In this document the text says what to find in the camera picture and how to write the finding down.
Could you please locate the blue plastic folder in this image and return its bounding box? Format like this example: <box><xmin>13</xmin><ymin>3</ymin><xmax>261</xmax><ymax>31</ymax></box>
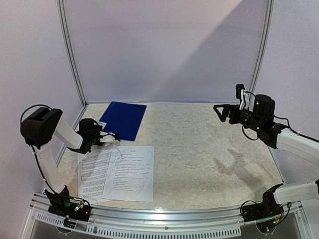
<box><xmin>98</xmin><ymin>102</ymin><xmax>147</xmax><ymax>141</ymax></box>

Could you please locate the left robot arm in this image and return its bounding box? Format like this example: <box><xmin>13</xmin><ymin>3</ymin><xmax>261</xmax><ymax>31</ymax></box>
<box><xmin>20</xmin><ymin>104</ymin><xmax>109</xmax><ymax>216</ymax></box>

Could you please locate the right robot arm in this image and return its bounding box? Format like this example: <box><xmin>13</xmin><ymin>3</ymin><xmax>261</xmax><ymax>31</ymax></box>
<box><xmin>213</xmin><ymin>90</ymin><xmax>319</xmax><ymax>217</ymax></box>

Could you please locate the left printed paper sheet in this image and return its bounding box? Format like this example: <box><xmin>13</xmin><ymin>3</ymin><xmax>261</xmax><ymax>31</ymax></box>
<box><xmin>78</xmin><ymin>146</ymin><xmax>118</xmax><ymax>204</ymax></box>

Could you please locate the printed paper sheet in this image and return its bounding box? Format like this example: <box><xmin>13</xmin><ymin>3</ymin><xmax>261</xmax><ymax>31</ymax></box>
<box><xmin>78</xmin><ymin>146</ymin><xmax>118</xmax><ymax>204</ymax></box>
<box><xmin>102</xmin><ymin>146</ymin><xmax>155</xmax><ymax>202</ymax></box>

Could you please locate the right printed paper sheet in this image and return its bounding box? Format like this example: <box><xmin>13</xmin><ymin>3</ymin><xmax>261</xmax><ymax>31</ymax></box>
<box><xmin>102</xmin><ymin>146</ymin><xmax>155</xmax><ymax>202</ymax></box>

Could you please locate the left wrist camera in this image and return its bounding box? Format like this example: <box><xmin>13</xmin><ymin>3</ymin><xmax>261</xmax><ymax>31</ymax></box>
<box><xmin>99</xmin><ymin>131</ymin><xmax>121</xmax><ymax>144</ymax></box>

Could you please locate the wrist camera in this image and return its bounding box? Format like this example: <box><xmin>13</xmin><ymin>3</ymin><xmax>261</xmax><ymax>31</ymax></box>
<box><xmin>235</xmin><ymin>84</ymin><xmax>249</xmax><ymax>110</ymax></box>
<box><xmin>99</xmin><ymin>131</ymin><xmax>121</xmax><ymax>144</ymax></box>

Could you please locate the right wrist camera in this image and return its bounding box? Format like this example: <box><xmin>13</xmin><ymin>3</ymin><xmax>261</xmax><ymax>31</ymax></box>
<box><xmin>235</xmin><ymin>84</ymin><xmax>249</xmax><ymax>110</ymax></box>

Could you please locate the right aluminium frame post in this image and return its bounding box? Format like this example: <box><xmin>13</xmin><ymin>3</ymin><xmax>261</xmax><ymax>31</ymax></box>
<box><xmin>249</xmin><ymin>0</ymin><xmax>274</xmax><ymax>92</ymax></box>

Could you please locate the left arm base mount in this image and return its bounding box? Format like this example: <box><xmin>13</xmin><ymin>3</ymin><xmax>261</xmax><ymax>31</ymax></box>
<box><xmin>44</xmin><ymin>190</ymin><xmax>92</xmax><ymax>222</ymax></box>

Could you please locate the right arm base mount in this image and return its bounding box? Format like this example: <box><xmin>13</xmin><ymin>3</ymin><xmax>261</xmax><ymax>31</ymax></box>
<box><xmin>240</xmin><ymin>200</ymin><xmax>292</xmax><ymax>235</ymax></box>

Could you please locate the aluminium front rail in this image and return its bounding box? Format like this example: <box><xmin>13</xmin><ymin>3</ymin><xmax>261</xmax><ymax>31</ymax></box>
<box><xmin>22</xmin><ymin>193</ymin><xmax>310</xmax><ymax>239</ymax></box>

